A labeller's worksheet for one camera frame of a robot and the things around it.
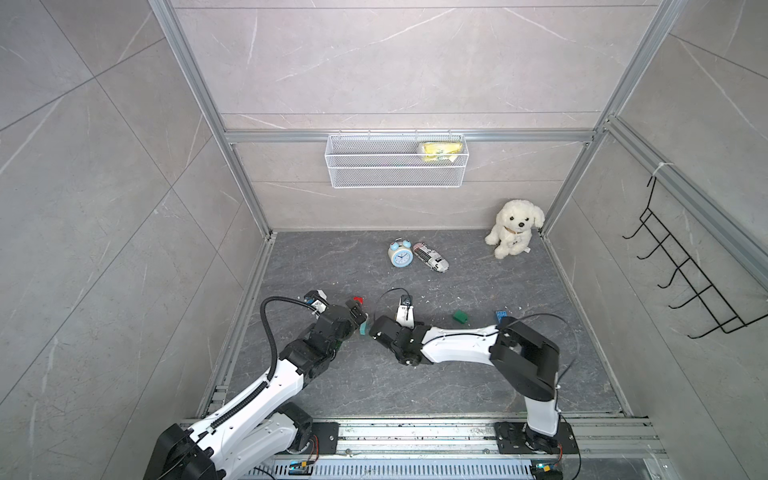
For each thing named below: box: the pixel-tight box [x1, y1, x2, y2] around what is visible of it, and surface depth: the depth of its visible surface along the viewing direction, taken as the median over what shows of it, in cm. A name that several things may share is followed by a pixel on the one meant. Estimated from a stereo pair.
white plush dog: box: [485, 199, 545, 259], surface depth 103 cm
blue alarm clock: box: [388, 237, 414, 268], surface depth 106 cm
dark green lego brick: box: [453, 309, 469, 324], surface depth 97 cm
